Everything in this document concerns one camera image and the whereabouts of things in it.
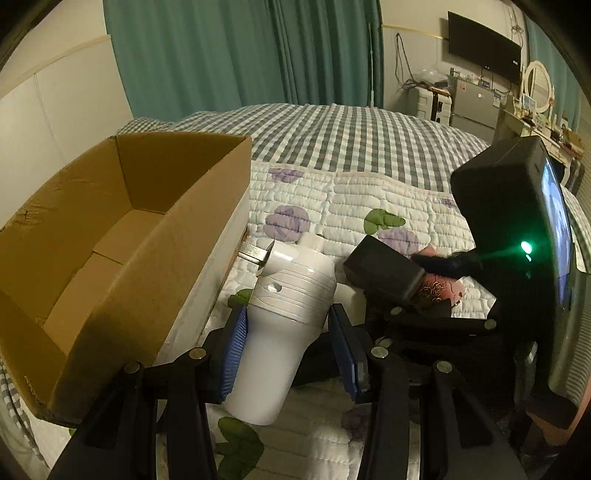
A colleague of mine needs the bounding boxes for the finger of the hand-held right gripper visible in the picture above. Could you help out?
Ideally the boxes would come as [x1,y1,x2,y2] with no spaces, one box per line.
[369,302,513,370]
[412,249,483,280]

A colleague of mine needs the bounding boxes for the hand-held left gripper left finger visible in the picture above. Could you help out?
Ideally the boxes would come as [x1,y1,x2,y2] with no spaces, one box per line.
[46,305,249,480]

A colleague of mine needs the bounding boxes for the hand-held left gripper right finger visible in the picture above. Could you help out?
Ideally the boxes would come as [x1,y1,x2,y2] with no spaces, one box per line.
[328,304,527,480]

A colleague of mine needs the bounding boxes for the pink rose-printed pouch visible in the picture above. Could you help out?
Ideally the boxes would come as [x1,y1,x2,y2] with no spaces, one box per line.
[412,244,466,312]

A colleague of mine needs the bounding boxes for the white tumbler cup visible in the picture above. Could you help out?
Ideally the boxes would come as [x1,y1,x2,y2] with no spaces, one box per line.
[223,233,337,425]

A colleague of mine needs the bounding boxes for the black rectangular box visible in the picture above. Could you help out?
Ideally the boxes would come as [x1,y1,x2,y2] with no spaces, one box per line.
[342,237,426,306]

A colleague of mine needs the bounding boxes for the brown cardboard box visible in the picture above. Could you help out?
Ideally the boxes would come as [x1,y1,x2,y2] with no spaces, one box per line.
[0,131,253,428]

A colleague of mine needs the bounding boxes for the person's right forearm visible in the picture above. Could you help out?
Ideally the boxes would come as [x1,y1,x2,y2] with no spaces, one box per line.
[526,408,580,446]

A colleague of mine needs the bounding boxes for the cream vanity table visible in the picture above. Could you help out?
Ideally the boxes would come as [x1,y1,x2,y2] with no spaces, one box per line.
[501,107,588,163]

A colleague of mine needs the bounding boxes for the grey refrigerator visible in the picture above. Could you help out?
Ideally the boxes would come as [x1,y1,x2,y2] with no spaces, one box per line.
[450,75,502,140]

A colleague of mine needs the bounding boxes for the white floral quilted mat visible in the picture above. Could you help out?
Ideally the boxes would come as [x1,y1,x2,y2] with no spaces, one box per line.
[154,159,502,480]

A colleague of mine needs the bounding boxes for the white oval vanity mirror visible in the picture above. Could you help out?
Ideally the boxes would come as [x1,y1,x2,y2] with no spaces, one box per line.
[521,60,554,114]

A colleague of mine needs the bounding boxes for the black flat television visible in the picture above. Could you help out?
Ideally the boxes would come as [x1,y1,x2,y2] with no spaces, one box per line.
[447,11,524,86]

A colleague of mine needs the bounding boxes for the grey white checked bedsheet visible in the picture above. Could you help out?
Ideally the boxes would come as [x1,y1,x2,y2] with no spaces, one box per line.
[0,102,591,472]

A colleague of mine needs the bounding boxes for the white pole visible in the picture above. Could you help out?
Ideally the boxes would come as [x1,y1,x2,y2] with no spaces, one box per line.
[368,21,376,108]

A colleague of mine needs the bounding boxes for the black wall cables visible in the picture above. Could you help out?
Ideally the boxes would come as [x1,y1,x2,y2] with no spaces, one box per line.
[394,31,432,90]

